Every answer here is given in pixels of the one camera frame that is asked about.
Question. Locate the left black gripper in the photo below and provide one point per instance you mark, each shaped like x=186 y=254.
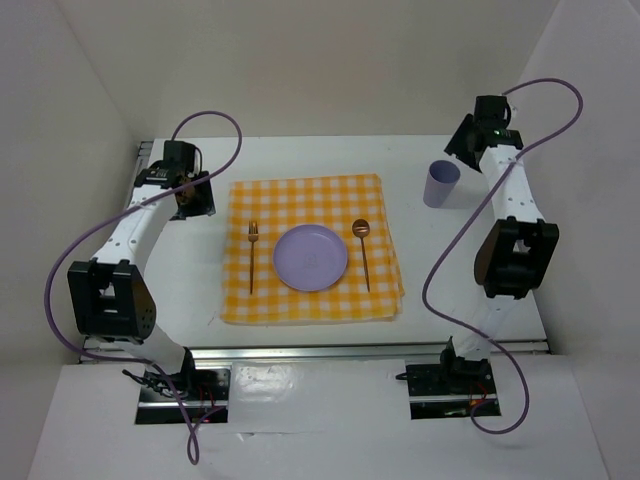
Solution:
x=203 y=206

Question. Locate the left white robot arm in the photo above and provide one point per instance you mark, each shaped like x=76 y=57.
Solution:
x=110 y=298

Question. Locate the lavender cup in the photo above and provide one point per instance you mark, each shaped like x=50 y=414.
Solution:
x=441 y=179

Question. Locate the yellow checkered cloth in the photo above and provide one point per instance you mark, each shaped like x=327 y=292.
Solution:
x=281 y=204

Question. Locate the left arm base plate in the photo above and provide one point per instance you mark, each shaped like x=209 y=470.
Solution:
x=205 y=399

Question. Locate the aluminium front rail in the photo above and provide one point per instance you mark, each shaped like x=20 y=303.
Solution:
x=311 y=353

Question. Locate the copper fork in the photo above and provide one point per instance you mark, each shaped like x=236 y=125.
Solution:
x=253 y=237

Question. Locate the copper spoon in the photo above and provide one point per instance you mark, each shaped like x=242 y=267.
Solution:
x=361 y=229

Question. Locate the aluminium left rail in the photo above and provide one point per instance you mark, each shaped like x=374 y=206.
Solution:
x=143 y=156

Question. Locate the aluminium rail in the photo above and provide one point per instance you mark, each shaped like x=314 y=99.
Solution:
x=143 y=156
x=311 y=353

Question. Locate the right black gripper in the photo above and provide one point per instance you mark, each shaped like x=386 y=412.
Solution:
x=458 y=143

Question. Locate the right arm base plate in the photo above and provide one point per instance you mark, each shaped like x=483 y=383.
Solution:
x=432 y=396

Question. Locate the lavender plate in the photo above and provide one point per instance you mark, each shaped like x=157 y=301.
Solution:
x=310 y=258

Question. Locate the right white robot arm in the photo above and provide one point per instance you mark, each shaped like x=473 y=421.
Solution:
x=515 y=254

